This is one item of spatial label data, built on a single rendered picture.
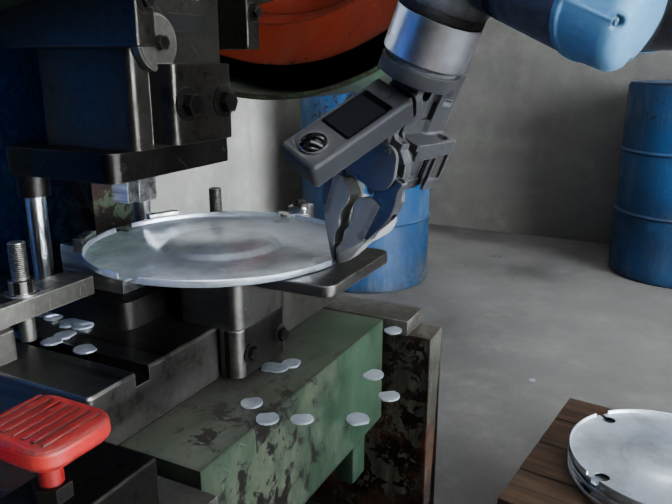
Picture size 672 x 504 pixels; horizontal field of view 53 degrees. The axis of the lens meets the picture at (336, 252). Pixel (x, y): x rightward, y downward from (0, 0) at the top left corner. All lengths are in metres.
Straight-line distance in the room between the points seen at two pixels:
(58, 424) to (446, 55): 0.40
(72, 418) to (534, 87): 3.65
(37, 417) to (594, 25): 0.44
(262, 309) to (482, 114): 3.37
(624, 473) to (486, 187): 3.07
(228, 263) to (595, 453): 0.71
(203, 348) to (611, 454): 0.70
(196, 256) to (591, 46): 0.42
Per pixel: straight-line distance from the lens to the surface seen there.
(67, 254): 0.82
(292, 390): 0.73
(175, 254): 0.72
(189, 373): 0.72
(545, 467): 1.19
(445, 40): 0.57
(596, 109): 3.92
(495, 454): 1.87
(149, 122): 0.72
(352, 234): 0.65
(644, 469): 1.16
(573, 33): 0.51
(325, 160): 0.56
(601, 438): 1.22
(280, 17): 1.10
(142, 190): 0.81
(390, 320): 0.93
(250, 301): 0.73
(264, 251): 0.72
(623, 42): 0.52
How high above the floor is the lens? 0.98
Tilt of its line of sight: 16 degrees down
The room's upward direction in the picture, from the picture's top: straight up
